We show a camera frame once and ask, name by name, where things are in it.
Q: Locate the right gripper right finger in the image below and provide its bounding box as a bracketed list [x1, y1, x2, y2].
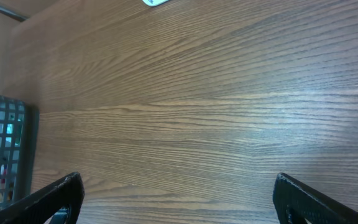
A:
[273, 173, 358, 224]

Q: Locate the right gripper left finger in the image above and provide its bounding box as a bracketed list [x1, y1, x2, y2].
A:
[0, 172, 85, 224]

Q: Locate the grey plastic shopping basket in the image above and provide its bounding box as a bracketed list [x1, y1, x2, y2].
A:
[0, 95, 39, 211]

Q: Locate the white barcode scanner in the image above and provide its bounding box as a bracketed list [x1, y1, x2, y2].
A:
[142, 0, 169, 7]

